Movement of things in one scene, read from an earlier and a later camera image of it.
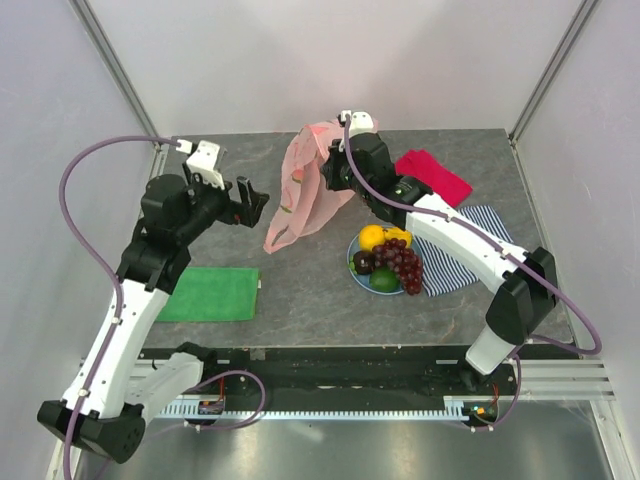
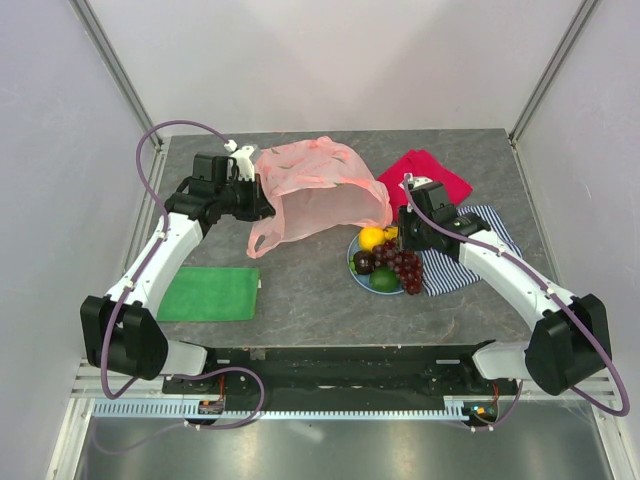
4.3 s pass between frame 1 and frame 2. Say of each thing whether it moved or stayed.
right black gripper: moved
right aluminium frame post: stayed
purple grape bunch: stayed
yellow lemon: stayed
